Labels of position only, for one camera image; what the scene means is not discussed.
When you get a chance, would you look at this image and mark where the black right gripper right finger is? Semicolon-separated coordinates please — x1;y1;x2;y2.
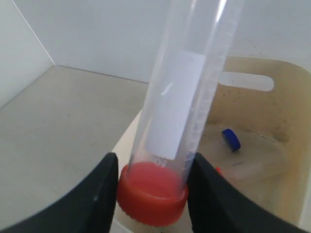
187;153;304;233

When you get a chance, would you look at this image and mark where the small cream plastic bin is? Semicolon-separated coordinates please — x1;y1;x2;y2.
111;56;311;233

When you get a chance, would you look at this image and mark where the blue-capped tube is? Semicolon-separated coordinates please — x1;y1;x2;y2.
222;129;241;152

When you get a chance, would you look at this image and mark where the orange-capped tube with label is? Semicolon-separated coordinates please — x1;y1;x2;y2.
117;0;244;227

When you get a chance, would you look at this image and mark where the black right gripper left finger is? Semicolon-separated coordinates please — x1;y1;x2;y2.
2;152;118;233

